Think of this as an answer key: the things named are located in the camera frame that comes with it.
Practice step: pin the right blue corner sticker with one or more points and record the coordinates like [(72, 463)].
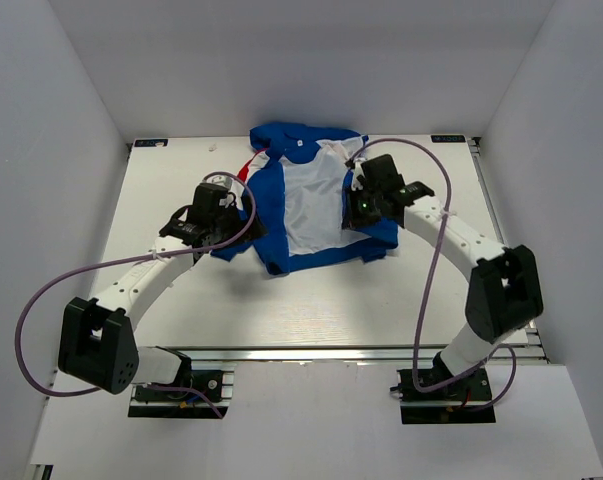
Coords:
[(448, 138)]

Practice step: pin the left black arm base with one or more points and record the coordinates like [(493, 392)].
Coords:
[(191, 387)]

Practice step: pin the blue corner sticker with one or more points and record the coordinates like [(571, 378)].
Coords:
[(150, 143), (448, 138)]

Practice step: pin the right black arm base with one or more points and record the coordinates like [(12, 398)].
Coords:
[(465, 402)]

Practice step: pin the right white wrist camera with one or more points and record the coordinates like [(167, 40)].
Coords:
[(358, 181)]

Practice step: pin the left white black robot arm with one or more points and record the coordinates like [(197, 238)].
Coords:
[(98, 344)]

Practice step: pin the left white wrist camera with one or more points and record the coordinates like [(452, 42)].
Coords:
[(222, 180)]

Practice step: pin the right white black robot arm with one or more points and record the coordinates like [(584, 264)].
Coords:
[(504, 292)]

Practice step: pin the blue white red jacket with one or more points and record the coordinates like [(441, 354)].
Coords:
[(298, 176)]

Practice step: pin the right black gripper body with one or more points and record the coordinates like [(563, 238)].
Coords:
[(362, 207)]

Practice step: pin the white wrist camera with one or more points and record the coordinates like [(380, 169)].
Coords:
[(358, 181), (222, 180)]

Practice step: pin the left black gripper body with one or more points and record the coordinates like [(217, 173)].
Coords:
[(225, 227)]

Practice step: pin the left blue corner sticker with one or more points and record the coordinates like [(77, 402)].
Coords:
[(150, 143)]

